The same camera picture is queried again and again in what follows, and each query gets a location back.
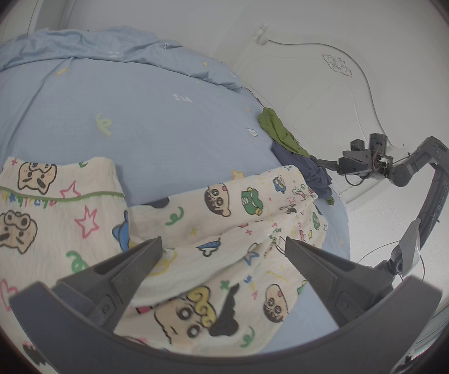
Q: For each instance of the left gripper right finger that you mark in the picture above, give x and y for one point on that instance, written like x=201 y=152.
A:
x=333 y=283

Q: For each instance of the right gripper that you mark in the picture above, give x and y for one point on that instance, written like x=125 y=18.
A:
x=353 y=164

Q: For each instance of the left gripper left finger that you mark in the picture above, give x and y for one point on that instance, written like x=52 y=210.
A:
x=119 y=283

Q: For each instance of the white printed pyjama top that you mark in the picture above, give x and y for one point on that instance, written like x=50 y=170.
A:
x=209 y=228

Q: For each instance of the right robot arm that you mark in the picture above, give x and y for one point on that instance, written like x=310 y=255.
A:
x=439 y=177

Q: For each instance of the dark blue garment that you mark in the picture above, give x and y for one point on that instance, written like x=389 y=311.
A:
x=314 y=177

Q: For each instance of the green garment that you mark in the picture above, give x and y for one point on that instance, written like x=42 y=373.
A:
x=279 y=131

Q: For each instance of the bed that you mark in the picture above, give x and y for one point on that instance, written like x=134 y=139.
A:
x=150 y=111

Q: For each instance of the pale blue quilt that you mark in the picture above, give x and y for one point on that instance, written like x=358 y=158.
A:
x=92 y=45

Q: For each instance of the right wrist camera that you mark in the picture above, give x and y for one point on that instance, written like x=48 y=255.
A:
x=357 y=145

